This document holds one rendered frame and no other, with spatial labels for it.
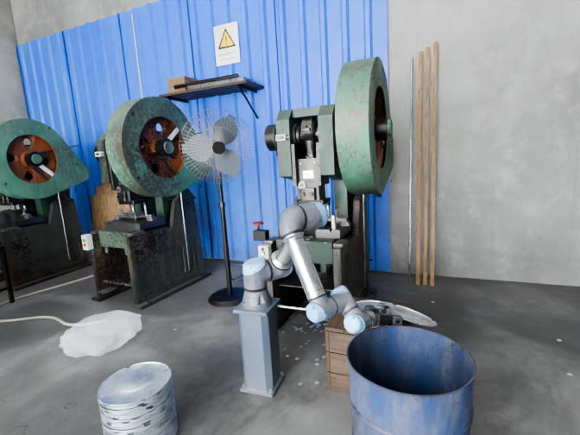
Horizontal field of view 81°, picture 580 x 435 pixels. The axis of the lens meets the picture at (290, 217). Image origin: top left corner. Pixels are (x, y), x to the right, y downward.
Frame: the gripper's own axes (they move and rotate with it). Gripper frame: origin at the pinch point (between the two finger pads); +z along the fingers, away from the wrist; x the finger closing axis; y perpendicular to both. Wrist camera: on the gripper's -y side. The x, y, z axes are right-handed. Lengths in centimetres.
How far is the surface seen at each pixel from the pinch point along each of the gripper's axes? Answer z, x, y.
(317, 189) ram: 31, -63, 69
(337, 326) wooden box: -7.6, 10.8, 23.7
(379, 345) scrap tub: -21.8, 9.1, -4.4
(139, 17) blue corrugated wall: 31, -268, 347
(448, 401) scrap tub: -47, 11, -37
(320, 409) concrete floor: -15, 49, 24
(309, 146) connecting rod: 25, -91, 75
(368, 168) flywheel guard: 14, -72, 25
